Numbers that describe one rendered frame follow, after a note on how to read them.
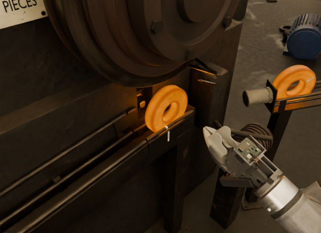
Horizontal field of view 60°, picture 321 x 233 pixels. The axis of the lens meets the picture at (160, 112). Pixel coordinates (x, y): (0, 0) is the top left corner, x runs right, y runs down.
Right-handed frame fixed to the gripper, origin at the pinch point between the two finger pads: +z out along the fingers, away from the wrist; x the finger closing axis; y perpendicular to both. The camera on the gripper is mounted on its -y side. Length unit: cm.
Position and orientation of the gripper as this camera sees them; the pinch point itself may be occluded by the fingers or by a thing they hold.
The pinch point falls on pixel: (206, 132)
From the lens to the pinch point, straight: 76.1
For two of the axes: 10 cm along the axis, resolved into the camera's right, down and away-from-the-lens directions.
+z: -6.5, -6.8, 3.4
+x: -7.3, 4.4, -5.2
